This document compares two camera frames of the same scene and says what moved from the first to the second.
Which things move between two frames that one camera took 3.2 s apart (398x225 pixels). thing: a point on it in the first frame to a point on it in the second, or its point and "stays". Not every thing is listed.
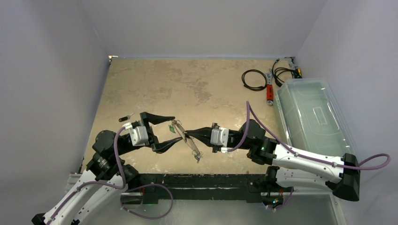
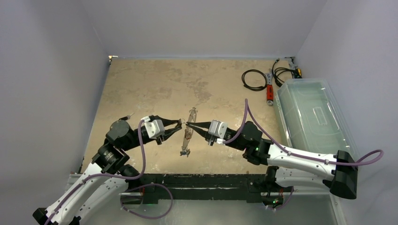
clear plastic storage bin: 314,121 stays
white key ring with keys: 195,149 to 191,118
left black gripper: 153,139 to 167,131
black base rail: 202,186 stays
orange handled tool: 270,88 stays
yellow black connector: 298,74 stays
